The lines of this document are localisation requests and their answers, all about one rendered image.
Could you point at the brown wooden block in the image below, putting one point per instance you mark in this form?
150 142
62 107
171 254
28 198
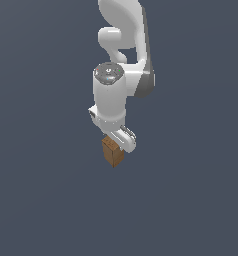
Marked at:
112 154

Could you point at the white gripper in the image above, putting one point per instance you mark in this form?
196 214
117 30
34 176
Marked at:
124 139

